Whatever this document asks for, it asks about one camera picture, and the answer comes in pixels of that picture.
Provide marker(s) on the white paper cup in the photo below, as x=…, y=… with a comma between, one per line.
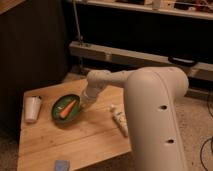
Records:
x=32, y=107

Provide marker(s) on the green ceramic bowl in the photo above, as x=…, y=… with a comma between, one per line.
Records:
x=61, y=103

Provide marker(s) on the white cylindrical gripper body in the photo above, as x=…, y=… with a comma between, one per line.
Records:
x=88, y=97

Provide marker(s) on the long grey case with handle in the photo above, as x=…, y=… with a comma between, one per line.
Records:
x=198, y=70

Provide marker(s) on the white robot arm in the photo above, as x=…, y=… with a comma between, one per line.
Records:
x=149, y=94

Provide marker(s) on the blue sponge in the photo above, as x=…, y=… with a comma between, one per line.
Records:
x=61, y=165

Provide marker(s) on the metal stand pole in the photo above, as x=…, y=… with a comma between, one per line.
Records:
x=78, y=33

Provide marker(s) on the orange carrot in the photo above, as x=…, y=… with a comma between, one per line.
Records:
x=65, y=111

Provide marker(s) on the wooden low table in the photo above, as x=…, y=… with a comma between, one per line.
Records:
x=91, y=137

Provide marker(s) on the white lotion bottle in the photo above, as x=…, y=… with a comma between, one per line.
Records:
x=120, y=119

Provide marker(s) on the upper wooden shelf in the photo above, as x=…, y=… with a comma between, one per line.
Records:
x=144, y=8

